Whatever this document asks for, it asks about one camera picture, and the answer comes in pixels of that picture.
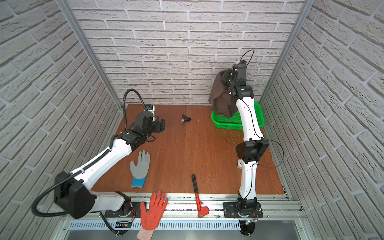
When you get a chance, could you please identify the brown trousers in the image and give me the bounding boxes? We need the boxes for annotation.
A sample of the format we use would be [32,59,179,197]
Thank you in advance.
[209,70,238,119]

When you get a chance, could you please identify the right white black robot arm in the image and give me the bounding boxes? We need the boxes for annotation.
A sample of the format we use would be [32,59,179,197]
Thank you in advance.
[222,60,269,216]

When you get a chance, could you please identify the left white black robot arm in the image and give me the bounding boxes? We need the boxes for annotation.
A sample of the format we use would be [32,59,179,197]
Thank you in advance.
[54,111,166,219]

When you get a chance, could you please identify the small black clamp part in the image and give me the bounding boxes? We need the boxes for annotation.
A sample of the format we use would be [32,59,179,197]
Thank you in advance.
[181,115,191,124]

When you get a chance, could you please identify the green plastic basket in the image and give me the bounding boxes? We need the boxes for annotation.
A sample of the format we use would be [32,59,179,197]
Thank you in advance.
[211,102,265,130]

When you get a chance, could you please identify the grey blue work glove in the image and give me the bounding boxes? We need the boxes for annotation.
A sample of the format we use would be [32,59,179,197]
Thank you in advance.
[130,151,151,189]

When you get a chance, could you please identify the red work glove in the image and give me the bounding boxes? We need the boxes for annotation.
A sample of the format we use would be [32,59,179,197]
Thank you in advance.
[140,190,168,231]

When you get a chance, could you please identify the red black pipe wrench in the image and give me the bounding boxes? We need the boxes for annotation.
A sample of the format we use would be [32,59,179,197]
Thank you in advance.
[192,174,210,218]

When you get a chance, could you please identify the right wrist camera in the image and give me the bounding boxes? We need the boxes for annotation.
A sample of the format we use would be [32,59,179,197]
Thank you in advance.
[236,60,248,69]

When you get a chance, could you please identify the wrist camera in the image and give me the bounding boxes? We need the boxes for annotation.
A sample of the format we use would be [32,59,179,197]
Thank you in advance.
[145,104,155,122]
[236,60,248,69]

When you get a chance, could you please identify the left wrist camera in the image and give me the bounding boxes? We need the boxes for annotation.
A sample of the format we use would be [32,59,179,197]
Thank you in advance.
[145,104,155,122]

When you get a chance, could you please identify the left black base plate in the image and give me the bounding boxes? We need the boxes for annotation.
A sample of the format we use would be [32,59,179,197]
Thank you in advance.
[104,202,141,219]

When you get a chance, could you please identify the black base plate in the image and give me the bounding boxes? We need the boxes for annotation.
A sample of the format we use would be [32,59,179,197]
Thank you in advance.
[104,202,141,219]
[223,202,264,219]

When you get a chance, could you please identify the right thin black cable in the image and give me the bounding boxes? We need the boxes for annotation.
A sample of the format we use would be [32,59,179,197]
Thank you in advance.
[236,49,285,202]

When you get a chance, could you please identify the left black corrugated cable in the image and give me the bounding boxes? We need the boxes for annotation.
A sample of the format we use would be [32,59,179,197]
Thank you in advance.
[31,88,147,236]

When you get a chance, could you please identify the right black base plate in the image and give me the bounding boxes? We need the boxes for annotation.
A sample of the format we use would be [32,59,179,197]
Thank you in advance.
[223,202,264,219]

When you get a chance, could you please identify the aluminium mounting rail frame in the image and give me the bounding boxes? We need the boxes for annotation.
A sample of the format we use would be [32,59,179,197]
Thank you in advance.
[51,194,315,240]

